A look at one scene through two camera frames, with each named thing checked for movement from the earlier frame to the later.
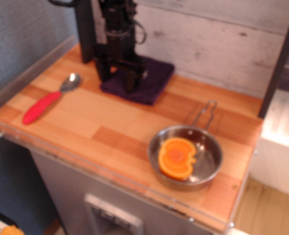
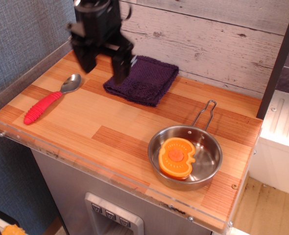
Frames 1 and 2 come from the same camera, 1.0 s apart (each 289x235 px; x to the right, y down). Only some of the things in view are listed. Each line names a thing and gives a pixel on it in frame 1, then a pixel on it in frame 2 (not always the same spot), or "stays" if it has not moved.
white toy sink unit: [276, 160] stays
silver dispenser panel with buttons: [105, 218] stays
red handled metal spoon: [70, 82] stays
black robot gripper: [119, 48] to [97, 25]
